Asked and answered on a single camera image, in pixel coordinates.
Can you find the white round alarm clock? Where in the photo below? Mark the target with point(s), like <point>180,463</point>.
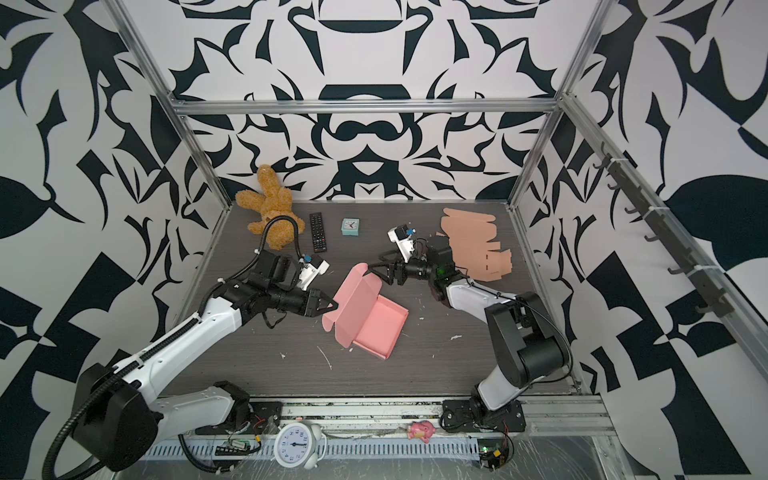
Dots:
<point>300,444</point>

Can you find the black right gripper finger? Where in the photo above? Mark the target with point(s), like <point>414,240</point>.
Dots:
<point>388,279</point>
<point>394,267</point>

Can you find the small teal alarm clock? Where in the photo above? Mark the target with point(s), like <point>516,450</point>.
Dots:
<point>350,227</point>

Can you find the right green circuit board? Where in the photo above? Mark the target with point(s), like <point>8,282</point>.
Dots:
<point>496,453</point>

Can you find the brown plush bunny toy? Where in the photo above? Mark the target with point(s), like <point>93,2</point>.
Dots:
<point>274,200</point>

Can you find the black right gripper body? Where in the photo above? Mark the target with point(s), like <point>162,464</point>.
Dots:
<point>422,269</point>

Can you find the small pink toy figure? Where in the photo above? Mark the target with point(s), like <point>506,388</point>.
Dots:
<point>422,431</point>

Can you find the black remote control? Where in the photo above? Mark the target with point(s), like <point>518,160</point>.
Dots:
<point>317,230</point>

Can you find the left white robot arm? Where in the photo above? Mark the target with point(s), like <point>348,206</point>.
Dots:
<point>119,413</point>

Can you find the white slotted cable duct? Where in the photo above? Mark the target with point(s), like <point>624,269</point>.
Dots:
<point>455,448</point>

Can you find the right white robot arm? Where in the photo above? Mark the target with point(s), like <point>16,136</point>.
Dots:
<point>527,345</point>

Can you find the left green circuit board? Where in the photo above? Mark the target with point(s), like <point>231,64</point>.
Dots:
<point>239,447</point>

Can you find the green circuit board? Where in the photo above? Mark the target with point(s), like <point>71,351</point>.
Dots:
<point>496,453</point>
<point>239,447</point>

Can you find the black wall hook rail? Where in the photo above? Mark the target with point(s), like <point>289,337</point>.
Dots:
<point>669,232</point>

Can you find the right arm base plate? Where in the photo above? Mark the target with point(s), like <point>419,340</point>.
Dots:
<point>470,415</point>

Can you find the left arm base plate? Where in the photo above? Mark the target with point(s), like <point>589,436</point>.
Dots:
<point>260,417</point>

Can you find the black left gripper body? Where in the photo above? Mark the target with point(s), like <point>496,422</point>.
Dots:
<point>287,298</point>

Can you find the flat orange cardboard box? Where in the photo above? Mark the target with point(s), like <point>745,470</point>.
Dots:
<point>474,248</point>

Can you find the pink cardboard box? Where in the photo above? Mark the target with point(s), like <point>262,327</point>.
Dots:
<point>364,317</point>

